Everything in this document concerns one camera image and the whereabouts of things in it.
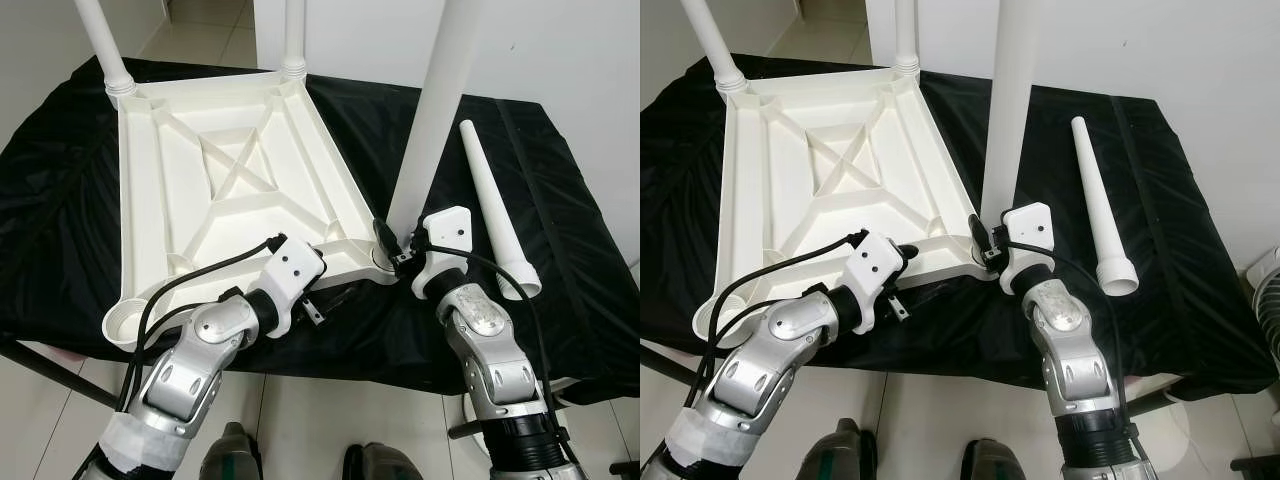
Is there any white plastic table leg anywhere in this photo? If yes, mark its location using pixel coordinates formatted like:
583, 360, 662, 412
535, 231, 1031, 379
385, 0, 478, 233
459, 120, 543, 301
282, 0, 309, 81
978, 0, 1043, 226
680, 0, 749, 94
893, 0, 921, 74
1070, 116, 1141, 296
75, 0, 138, 98

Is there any white floor fan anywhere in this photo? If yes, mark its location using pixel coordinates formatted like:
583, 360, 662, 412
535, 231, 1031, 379
1240, 248, 1280, 401

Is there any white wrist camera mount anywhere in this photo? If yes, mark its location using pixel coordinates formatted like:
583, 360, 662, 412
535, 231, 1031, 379
840, 232, 901, 333
1000, 202, 1054, 291
410, 205, 473, 299
255, 243, 329, 336

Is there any black table cloth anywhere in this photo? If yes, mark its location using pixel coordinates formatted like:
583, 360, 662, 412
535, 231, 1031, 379
0, 55, 640, 406
640, 52, 1276, 401

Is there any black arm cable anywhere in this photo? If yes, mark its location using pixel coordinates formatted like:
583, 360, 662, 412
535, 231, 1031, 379
118, 233, 291, 411
1000, 238, 1141, 451
685, 230, 866, 411
410, 235, 566, 461

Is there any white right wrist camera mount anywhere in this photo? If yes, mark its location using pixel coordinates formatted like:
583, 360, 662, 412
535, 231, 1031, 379
1000, 202, 1054, 291
410, 205, 473, 299

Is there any grey robot foot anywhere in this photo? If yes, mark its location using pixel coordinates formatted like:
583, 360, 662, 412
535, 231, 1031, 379
800, 418, 881, 480
200, 422, 263, 480
343, 443, 426, 480
960, 438, 1031, 480

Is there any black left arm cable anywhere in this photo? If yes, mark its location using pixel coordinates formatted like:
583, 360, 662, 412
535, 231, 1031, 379
685, 230, 866, 411
118, 233, 291, 411

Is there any grey robot left foot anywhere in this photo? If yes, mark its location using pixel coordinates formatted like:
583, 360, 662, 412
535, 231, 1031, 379
800, 418, 881, 480
200, 422, 263, 480

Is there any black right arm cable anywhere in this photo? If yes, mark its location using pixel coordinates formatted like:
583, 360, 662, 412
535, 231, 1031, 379
1000, 238, 1141, 451
410, 235, 566, 461

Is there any grey robot right foot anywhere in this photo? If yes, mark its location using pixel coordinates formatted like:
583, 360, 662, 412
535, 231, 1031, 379
343, 443, 426, 480
960, 438, 1031, 480

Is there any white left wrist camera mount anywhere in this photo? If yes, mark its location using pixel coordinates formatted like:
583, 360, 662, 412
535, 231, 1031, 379
255, 243, 329, 336
840, 232, 901, 333

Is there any white plastic children table top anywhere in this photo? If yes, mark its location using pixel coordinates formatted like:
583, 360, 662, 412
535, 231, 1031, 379
103, 68, 403, 351
692, 65, 1001, 341

